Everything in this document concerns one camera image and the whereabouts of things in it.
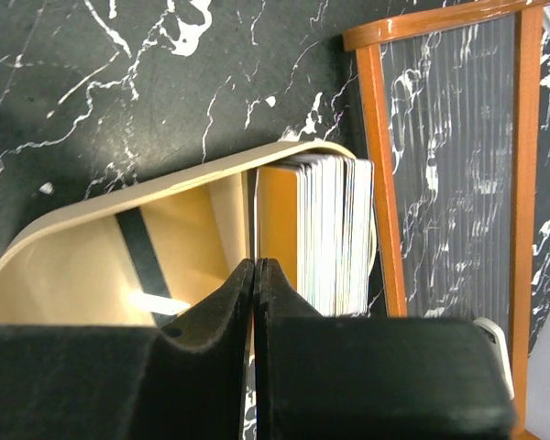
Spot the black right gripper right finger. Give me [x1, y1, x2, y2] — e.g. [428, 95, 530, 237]
[254, 258, 516, 439]

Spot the stack of credit cards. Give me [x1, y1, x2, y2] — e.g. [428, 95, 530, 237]
[292, 154, 376, 316]

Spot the orange wooden shelf rack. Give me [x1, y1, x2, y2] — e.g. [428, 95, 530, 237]
[343, 1, 550, 439]

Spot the beige oval tray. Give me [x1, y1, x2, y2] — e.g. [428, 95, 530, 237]
[0, 141, 357, 326]

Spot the card with black stripe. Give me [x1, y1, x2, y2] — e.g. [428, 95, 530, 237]
[115, 208, 191, 326]

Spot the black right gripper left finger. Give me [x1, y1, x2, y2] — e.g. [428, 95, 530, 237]
[0, 259, 255, 439]

